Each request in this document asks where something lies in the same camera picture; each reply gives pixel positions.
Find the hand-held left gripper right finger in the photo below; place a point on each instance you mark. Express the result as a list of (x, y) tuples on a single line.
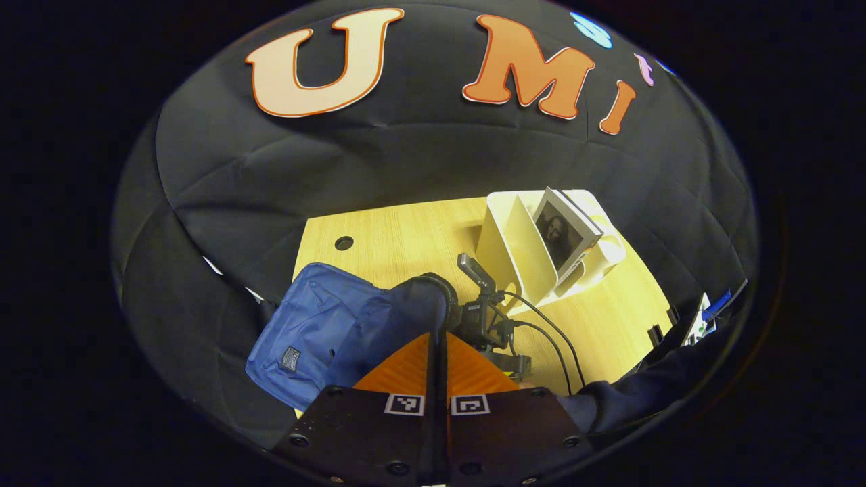
[(507, 433)]

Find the grey portrait cover book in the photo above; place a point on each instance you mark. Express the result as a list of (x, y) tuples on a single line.
[(561, 233)]

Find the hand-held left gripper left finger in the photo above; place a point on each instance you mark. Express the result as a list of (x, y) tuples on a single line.
[(365, 433)]

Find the white and blue device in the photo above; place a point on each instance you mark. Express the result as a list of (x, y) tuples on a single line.
[(716, 304)]

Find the blue fabric schoolbag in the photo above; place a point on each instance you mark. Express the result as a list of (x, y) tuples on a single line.
[(318, 318)]

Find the white plastic bookshelf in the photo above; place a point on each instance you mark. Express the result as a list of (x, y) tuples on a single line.
[(514, 250)]

